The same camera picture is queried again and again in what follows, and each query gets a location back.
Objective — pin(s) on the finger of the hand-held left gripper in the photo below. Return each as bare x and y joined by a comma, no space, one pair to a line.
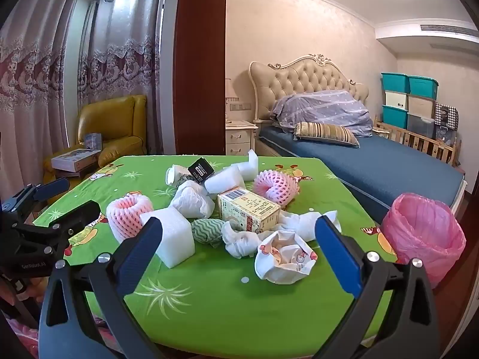
80,213
52,189

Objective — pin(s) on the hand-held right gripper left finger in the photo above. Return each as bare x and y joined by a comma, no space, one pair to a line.
144,246

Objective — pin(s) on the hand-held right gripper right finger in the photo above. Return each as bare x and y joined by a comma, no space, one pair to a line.
336,258

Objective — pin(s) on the pink foam fruit net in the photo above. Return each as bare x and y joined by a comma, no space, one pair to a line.
119,220
280,187

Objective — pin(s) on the bin with pink bag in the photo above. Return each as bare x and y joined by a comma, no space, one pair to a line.
430,254

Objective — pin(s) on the black product box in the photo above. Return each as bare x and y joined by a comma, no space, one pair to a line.
201,170

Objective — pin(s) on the large white foam block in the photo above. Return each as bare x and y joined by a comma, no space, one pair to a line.
176,239

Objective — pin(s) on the flat cardboard box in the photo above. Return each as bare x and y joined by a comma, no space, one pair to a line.
75,160

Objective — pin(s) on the crumpled printed paper bag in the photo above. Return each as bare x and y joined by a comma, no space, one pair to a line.
280,269

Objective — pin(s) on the small blue white box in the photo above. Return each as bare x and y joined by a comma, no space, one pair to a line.
92,141

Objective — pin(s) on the green wavy wrapper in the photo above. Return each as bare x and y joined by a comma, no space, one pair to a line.
205,232

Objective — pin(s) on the crumpled white plastic bag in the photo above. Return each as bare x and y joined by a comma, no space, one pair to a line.
191,202

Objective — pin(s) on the white paper cup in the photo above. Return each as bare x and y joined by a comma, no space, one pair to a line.
174,175

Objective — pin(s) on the yellow leather armchair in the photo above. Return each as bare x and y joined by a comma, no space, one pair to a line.
112,119

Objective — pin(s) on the green printed tablecloth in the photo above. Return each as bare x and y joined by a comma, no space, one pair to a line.
224,306

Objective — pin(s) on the yellow carton box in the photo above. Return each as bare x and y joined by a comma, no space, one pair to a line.
247,209

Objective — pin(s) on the blue mattress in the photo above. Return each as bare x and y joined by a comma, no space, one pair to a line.
393,172

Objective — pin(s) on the lace patterned curtain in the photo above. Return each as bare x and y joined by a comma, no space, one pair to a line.
33,82
123,52

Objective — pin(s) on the striped pillow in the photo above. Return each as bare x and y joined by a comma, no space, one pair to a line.
325,132

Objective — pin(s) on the bent white foam strip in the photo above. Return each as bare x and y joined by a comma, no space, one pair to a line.
250,164

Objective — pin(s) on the white nightstand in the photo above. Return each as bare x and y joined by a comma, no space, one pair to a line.
239,138

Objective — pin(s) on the purple striped quilt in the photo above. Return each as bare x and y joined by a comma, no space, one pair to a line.
325,108

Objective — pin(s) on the teal storage box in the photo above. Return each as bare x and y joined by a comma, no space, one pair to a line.
394,82
423,86
394,116

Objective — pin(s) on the grey clear storage box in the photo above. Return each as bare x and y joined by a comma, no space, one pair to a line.
421,126

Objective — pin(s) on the white storage box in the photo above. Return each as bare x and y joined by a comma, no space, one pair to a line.
396,99

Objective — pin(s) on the beige storage box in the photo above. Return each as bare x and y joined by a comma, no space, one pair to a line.
422,106

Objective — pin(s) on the checkered bag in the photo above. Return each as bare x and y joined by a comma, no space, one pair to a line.
447,116

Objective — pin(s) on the beige tufted headboard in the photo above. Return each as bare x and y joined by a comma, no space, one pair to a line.
299,78

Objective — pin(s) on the brown wooden panel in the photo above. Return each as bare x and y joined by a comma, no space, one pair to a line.
200,63

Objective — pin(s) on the air conditioner vent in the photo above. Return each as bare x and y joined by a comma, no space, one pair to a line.
449,28

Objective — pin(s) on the wooden crib rail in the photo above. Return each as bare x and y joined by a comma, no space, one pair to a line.
423,144

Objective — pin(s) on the wall switch panel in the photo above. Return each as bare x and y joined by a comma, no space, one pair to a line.
238,104

